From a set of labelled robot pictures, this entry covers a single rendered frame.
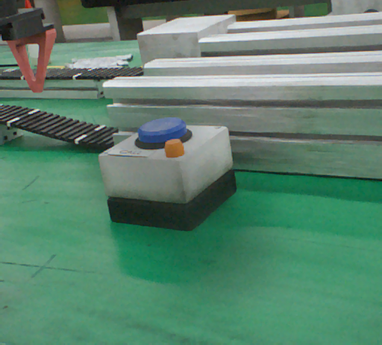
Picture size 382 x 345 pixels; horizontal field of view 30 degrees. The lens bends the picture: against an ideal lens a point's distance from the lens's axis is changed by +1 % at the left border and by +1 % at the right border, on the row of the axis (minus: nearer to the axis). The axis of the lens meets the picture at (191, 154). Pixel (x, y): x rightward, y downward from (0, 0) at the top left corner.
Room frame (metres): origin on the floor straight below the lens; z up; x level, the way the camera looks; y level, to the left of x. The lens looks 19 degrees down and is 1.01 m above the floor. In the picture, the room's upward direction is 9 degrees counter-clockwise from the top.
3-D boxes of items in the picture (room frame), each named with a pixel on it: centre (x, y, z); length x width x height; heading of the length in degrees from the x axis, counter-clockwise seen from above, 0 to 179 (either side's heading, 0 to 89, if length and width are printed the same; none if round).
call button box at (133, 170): (0.55, 0.02, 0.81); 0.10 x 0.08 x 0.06; 146
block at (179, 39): (0.89, -0.01, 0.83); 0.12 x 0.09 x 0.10; 146
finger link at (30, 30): (0.84, 0.18, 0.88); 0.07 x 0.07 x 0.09; 57
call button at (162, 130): (0.54, 0.02, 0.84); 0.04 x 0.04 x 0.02
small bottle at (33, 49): (1.32, 0.25, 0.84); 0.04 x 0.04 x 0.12
